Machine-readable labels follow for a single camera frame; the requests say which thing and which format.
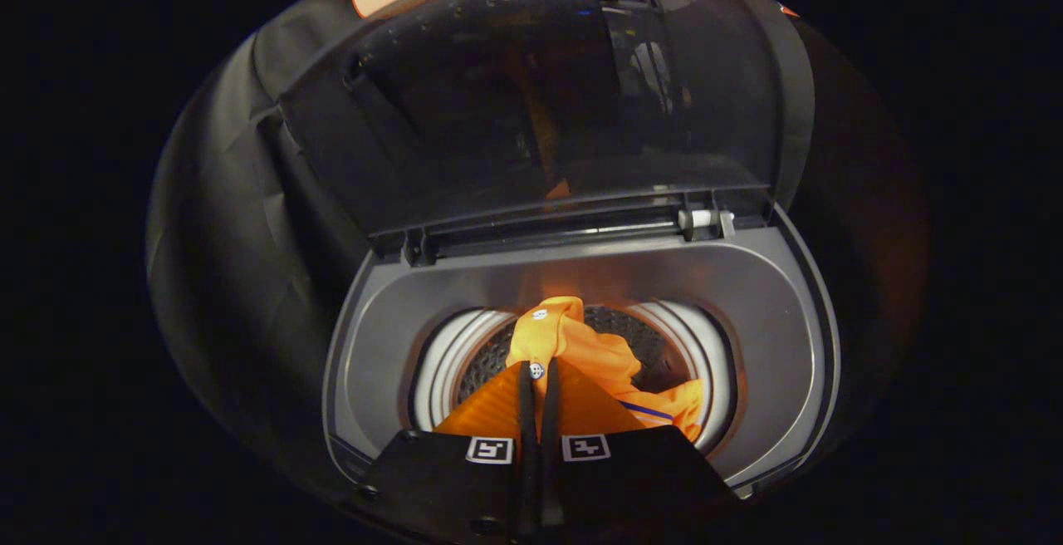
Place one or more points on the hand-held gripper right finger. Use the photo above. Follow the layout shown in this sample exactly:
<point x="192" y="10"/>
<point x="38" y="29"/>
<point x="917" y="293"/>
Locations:
<point x="639" y="478"/>

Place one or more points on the yellow polo shirt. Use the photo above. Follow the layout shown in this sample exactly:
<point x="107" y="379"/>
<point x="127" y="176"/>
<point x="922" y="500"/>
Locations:
<point x="581" y="350"/>

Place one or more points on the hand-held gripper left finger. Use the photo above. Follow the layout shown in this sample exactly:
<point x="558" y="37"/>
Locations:
<point x="448" y="487"/>

